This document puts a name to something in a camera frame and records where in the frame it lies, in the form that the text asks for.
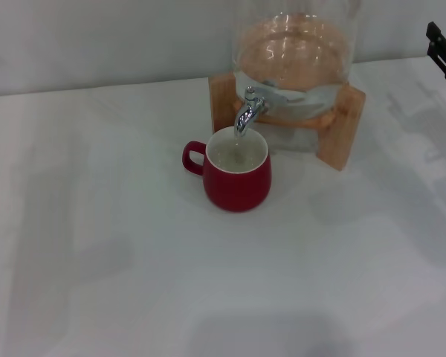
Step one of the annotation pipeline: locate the red ceramic cup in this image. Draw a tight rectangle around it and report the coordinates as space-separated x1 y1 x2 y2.
181 128 273 213

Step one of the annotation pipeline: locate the chrome faucet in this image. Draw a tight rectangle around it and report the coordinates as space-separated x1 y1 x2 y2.
233 86 271 139

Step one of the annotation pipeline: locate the wooden dispenser stand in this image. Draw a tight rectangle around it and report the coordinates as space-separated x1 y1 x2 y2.
208 71 366 173

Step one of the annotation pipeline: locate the glass dispenser jar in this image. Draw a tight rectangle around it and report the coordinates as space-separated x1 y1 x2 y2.
230 0 358 122

